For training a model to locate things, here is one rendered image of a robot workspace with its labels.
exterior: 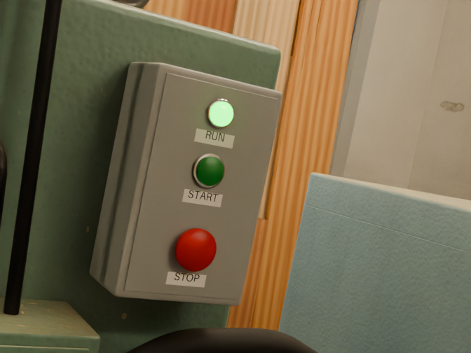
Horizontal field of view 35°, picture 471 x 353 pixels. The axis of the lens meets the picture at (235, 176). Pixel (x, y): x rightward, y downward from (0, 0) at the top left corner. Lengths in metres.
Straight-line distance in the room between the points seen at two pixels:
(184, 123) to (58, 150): 0.10
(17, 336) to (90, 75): 0.19
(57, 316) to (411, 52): 2.48
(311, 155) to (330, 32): 0.39
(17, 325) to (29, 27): 0.20
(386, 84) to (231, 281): 2.31
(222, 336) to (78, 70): 0.22
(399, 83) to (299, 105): 0.61
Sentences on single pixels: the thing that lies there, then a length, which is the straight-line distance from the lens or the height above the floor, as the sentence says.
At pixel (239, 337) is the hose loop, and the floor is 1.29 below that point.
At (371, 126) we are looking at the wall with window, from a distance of 2.78.
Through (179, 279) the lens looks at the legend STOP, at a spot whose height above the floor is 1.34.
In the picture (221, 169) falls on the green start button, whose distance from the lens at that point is 0.52.
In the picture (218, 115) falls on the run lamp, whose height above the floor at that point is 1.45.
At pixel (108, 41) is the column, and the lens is 0.55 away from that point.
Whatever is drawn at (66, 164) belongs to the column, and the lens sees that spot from 0.55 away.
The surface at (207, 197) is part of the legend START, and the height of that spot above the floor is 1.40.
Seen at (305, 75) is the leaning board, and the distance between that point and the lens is 2.37.
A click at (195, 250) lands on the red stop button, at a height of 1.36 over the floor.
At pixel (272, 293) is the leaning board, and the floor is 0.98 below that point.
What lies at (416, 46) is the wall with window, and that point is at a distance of 2.93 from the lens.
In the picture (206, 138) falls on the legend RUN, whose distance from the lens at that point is 0.52.
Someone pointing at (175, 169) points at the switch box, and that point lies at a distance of 0.51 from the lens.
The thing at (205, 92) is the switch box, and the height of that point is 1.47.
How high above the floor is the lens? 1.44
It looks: 3 degrees down
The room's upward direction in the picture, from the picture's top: 11 degrees clockwise
